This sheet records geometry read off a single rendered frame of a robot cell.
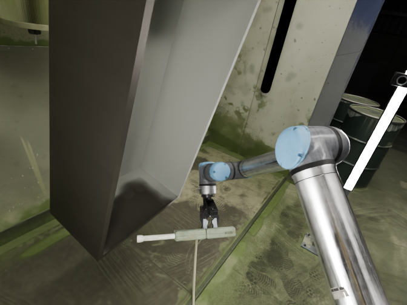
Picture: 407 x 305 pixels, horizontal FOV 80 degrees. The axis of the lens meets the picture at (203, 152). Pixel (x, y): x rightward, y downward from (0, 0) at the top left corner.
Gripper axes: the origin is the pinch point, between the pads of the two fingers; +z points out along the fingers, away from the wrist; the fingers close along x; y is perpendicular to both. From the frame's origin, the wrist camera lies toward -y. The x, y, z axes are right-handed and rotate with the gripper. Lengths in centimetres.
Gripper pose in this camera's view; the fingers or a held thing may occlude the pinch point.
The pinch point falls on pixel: (210, 233)
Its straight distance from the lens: 132.1
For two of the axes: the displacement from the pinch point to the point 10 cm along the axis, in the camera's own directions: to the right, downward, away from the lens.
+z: 0.3, 9.9, -1.2
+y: -2.4, 1.3, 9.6
